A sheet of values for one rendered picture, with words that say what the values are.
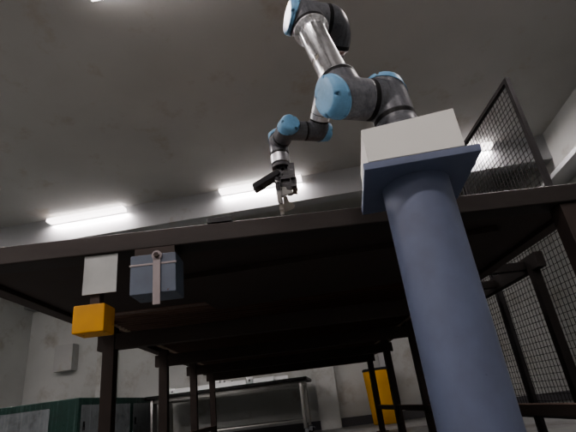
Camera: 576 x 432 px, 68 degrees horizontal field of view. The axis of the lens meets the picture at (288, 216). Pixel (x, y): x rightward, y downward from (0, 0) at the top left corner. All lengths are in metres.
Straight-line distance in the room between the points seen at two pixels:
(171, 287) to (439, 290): 0.73
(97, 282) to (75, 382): 7.15
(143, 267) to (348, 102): 0.75
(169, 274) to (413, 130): 0.78
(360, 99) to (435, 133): 0.23
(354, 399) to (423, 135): 6.27
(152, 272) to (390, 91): 0.85
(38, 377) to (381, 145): 8.28
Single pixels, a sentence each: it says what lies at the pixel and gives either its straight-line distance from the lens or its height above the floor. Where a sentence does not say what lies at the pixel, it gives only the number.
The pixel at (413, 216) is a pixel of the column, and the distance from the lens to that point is 1.05.
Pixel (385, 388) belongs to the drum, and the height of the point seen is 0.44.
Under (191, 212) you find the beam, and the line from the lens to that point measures 6.46.
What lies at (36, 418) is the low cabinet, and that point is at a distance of 6.10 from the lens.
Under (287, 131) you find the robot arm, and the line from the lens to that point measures 1.61.
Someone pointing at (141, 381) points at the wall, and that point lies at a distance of 7.94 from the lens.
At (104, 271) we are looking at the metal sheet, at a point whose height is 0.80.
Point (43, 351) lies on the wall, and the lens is 8.96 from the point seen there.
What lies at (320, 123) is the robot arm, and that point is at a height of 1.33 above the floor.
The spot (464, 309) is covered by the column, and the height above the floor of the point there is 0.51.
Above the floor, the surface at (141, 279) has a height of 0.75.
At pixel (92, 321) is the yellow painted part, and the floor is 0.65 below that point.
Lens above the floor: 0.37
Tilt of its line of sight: 24 degrees up
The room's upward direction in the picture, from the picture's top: 7 degrees counter-clockwise
